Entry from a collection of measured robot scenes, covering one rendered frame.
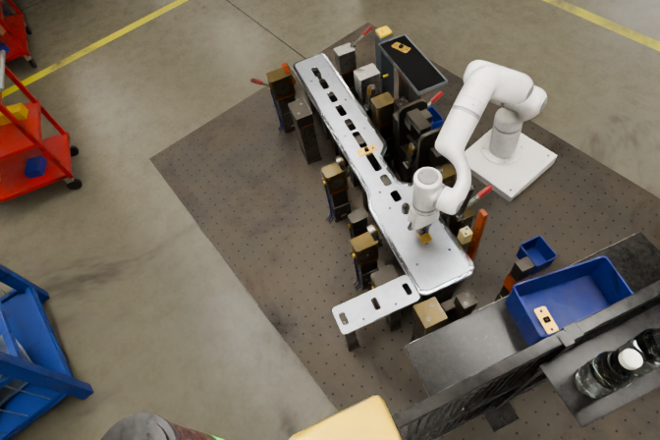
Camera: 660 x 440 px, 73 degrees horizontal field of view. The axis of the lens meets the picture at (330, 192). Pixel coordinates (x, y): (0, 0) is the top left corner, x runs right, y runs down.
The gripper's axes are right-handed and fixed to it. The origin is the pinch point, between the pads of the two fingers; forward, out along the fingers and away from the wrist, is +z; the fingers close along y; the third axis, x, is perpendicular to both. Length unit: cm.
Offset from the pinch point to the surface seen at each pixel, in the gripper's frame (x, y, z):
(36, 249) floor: -153, 205, 106
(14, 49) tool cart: -374, 209, 86
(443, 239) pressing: 4.2, -6.4, 5.9
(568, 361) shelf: 59, 1, -37
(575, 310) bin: 45, -28, 3
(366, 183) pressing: -31.3, 7.3, 5.9
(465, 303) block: 30.2, 2.4, -2.2
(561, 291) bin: 38.3, -28.4, 2.5
